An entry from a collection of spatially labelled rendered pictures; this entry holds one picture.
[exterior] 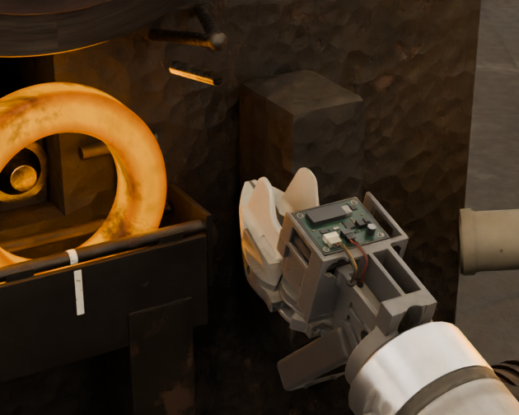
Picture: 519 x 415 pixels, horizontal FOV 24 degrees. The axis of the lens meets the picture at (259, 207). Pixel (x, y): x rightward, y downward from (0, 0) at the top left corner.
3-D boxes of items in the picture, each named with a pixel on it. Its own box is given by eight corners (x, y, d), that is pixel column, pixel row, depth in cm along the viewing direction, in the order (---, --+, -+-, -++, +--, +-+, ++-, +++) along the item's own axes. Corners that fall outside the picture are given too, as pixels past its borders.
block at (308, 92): (232, 307, 118) (230, 75, 107) (301, 288, 121) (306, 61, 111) (288, 359, 109) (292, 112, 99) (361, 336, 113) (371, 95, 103)
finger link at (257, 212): (258, 137, 92) (319, 213, 86) (246, 195, 95) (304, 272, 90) (222, 144, 90) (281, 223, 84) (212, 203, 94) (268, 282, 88)
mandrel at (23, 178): (-57, 141, 116) (-63, 98, 114) (-13, 132, 118) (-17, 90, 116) (1, 207, 102) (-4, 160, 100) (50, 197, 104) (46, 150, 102)
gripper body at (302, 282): (367, 184, 86) (465, 297, 79) (344, 268, 92) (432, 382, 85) (276, 207, 83) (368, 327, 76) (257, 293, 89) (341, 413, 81)
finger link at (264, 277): (282, 216, 91) (340, 294, 86) (278, 234, 92) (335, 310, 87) (227, 230, 89) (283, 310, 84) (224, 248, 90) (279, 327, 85)
